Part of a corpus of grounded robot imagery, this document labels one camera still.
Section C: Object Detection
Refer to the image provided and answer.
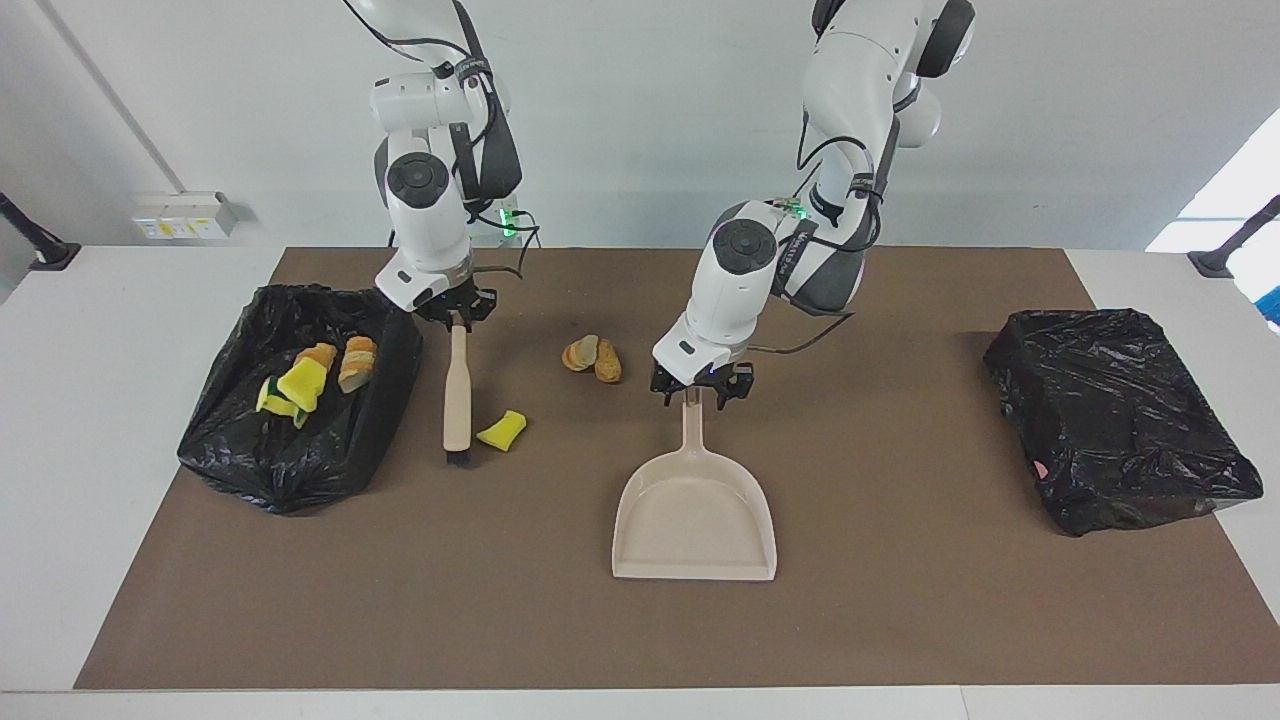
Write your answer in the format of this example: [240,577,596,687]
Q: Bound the orange striped croissant toy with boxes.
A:
[337,335,380,395]

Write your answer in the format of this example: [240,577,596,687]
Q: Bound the beige plastic dustpan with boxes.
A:
[611,388,778,582]

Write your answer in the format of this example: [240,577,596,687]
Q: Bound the black bagged bin pink spot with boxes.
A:
[982,308,1265,538]

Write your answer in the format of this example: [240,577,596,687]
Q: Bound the white wall socket box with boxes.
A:
[132,191,239,241]

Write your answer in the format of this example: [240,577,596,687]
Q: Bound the black angled stand leg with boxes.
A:
[1188,195,1280,279]
[0,192,83,272]

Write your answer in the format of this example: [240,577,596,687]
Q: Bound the black bagged trash bin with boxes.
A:
[177,284,424,516]

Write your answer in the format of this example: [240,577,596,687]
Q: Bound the brown table mat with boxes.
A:
[75,247,1280,691]

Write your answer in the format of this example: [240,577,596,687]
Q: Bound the beige hand brush black bristles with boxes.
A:
[442,312,475,468]

